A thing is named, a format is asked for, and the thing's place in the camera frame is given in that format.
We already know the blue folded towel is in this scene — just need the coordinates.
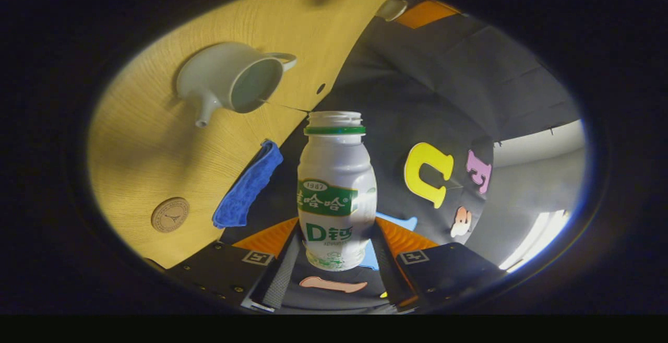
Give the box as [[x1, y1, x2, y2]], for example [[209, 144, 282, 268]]
[[212, 139, 284, 229]]

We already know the white teacup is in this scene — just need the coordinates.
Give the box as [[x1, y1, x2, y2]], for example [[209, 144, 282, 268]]
[[176, 42, 298, 128]]

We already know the black backdrop cloth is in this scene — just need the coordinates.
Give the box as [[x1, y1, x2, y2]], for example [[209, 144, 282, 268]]
[[219, 0, 582, 315]]

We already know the round wooden coaster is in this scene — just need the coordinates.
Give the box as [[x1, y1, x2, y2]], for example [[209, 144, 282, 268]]
[[151, 197, 190, 233]]

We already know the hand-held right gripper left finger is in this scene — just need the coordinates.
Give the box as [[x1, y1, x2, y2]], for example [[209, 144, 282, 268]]
[[166, 217, 305, 314]]

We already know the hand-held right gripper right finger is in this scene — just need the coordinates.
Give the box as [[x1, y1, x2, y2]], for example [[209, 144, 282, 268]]
[[369, 216, 507, 314]]

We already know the white water bottle green label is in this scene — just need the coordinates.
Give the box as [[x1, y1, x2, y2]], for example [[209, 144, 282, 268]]
[[297, 111, 378, 271]]

